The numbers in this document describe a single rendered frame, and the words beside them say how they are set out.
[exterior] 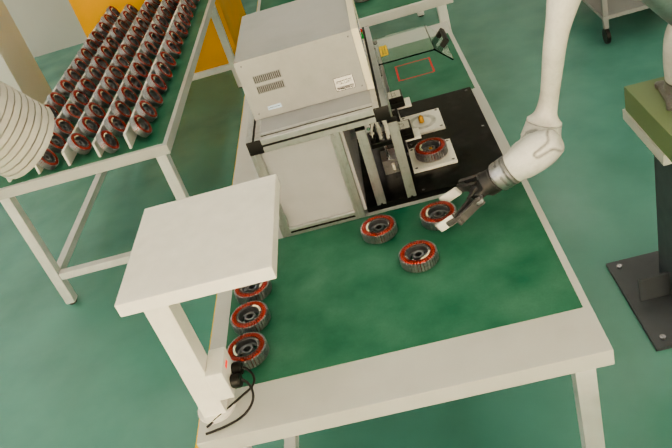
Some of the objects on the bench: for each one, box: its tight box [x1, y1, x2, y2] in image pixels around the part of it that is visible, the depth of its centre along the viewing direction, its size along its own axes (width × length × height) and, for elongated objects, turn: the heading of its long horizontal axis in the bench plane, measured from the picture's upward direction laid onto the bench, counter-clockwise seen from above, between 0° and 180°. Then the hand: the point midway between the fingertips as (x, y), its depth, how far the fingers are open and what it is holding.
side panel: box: [251, 132, 366, 238], centre depth 230 cm, size 28×3×32 cm, turn 115°
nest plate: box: [409, 138, 458, 174], centre depth 249 cm, size 15×15×1 cm
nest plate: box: [400, 108, 446, 135], centre depth 270 cm, size 15×15×1 cm
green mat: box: [226, 182, 583, 389], centre depth 209 cm, size 94×61×1 cm, turn 115°
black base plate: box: [357, 87, 503, 212], centre depth 261 cm, size 47×64×2 cm
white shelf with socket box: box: [115, 174, 280, 435], centre depth 179 cm, size 35×37×46 cm
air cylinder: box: [380, 148, 400, 175], centre depth 250 cm, size 5×8×6 cm
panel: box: [340, 129, 367, 210], centre depth 255 cm, size 1×66×30 cm, turn 25°
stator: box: [420, 201, 457, 231], centre depth 222 cm, size 11×11×4 cm
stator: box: [398, 240, 439, 273], centre depth 209 cm, size 11×11×4 cm
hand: (442, 212), depth 221 cm, fingers open, 13 cm apart
